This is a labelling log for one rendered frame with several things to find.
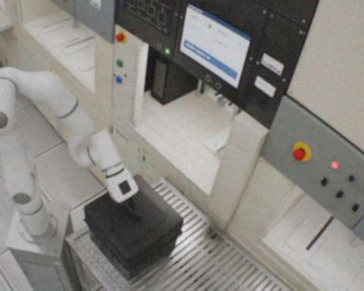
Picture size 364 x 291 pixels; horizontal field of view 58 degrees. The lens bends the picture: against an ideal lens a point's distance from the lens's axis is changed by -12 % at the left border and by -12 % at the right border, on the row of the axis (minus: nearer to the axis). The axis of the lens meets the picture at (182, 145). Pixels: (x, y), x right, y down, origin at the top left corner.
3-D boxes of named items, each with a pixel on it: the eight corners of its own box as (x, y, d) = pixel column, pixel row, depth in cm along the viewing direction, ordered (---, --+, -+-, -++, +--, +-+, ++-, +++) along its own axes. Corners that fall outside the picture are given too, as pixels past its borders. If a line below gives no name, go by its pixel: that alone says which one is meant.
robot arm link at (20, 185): (36, 174, 138) (39, 208, 127) (9, 178, 134) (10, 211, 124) (17, 72, 102) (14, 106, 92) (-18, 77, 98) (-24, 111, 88)
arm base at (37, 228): (14, 239, 147) (4, 218, 134) (23, 205, 160) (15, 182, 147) (52, 246, 149) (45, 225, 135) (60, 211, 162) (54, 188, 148)
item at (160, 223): (83, 219, 144) (80, 201, 135) (137, 186, 160) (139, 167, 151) (127, 271, 131) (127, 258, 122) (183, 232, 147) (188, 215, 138)
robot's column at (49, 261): (37, 300, 198) (3, 246, 144) (45, 262, 217) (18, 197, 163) (80, 307, 201) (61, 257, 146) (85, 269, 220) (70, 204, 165)
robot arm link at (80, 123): (36, 129, 110) (83, 175, 134) (76, 109, 108) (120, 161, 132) (38, 110, 116) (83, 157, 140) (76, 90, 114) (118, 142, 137)
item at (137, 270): (136, 207, 170) (137, 185, 158) (176, 248, 158) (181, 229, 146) (88, 237, 155) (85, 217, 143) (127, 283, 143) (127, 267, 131)
